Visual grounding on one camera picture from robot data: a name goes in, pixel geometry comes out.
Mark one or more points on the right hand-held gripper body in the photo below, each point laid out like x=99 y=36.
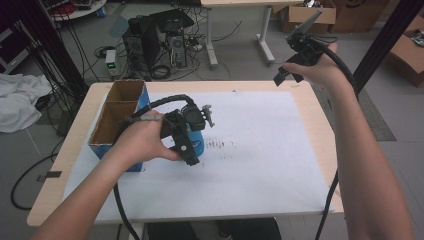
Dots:
x=308 y=48

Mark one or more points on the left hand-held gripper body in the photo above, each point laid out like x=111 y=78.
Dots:
x=173 y=121

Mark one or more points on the blue bottle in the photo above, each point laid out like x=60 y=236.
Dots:
x=198 y=145

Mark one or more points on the blue cardboard box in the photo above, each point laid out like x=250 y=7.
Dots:
x=113 y=120

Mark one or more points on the person's right hand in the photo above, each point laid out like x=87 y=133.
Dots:
x=325 y=73

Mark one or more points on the person's left hand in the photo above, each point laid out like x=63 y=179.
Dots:
x=143 y=140

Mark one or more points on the open cardboard box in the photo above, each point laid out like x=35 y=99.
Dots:
x=311 y=15

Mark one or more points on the large cardboard box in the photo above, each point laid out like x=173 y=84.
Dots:
x=360 y=13

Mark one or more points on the white table mat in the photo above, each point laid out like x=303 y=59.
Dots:
x=250 y=166

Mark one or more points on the grey computer tower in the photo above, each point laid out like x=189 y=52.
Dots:
x=177 y=50

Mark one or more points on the black metal stand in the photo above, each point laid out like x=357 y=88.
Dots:
x=383 y=36

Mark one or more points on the white-legged table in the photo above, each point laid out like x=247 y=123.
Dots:
x=210 y=40

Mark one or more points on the black computer tower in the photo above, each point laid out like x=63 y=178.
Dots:
x=140 y=46

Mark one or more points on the small white device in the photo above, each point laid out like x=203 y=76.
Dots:
x=111 y=63

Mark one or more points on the cardboard box with dark item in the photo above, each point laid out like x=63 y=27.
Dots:
x=405 y=56

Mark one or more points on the black tape strip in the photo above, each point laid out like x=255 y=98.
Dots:
x=53 y=174

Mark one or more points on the round white table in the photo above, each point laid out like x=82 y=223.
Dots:
x=80 y=11

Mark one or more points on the white cloth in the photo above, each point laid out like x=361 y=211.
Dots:
x=16 y=100

